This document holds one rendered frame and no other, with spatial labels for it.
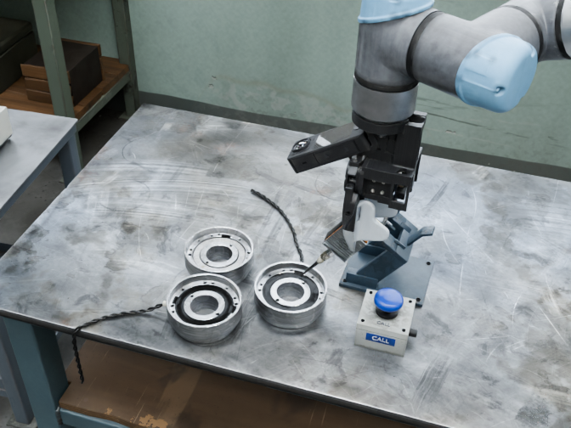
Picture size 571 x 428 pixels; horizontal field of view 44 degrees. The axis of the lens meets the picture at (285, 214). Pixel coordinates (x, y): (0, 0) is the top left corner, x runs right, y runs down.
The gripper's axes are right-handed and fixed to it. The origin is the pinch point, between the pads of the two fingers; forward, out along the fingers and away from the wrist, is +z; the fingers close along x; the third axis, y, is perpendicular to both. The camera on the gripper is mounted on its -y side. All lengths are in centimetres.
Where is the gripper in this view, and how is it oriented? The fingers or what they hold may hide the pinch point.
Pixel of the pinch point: (351, 234)
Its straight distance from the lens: 97.8
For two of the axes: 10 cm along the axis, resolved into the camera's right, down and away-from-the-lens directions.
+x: 3.3, -5.8, 7.4
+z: -0.3, 7.8, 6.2
